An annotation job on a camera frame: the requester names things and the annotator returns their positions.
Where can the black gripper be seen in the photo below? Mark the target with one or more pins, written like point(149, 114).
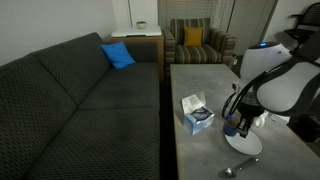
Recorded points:
point(250, 110)

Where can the blue mug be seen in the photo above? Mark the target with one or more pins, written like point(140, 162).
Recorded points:
point(230, 128)

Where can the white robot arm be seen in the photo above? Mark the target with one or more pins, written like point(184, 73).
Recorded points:
point(283, 90)

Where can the white mug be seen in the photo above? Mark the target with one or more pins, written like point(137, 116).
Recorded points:
point(261, 120)

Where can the white saucer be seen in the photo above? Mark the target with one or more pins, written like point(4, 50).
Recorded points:
point(248, 146)

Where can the blue tea bag box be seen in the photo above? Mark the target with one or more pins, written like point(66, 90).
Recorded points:
point(198, 123)

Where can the black bag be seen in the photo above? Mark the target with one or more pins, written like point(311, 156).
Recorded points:
point(306, 130)

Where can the wicker waste basket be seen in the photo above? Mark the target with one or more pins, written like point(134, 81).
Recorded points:
point(235, 61)

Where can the striped armchair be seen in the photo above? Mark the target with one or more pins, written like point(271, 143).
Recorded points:
point(196, 53)

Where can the yellow cushion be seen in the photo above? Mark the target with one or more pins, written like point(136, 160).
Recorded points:
point(193, 36)

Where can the black floor lamp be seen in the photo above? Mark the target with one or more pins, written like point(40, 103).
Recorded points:
point(231, 13)

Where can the wooden side table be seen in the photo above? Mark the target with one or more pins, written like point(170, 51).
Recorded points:
point(146, 40)

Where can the white board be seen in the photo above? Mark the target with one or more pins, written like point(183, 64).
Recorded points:
point(136, 32)

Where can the blue throw pillow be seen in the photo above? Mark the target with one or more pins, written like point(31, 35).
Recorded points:
point(118, 55)

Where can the dark grey patterned sofa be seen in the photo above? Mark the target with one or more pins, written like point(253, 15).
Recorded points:
point(83, 133)

